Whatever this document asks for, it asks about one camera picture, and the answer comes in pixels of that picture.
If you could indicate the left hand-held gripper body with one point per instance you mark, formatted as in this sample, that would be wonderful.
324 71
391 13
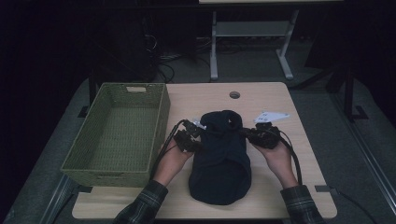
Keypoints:
185 137

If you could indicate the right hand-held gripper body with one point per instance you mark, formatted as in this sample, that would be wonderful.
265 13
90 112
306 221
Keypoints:
267 137

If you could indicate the dark blue knitted sweater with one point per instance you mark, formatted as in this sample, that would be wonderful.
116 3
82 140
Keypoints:
218 161

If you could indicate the green woven basket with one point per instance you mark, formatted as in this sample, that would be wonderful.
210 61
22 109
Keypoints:
124 137

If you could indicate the person's left hand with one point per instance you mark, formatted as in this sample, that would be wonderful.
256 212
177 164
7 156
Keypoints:
172 165

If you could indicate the black metal stand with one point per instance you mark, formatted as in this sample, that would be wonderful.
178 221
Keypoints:
92 87
349 93

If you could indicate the white metal desk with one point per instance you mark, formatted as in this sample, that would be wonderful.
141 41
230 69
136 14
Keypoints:
249 28

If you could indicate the grey metal floor rail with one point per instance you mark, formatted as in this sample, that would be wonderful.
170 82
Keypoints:
56 199
367 152

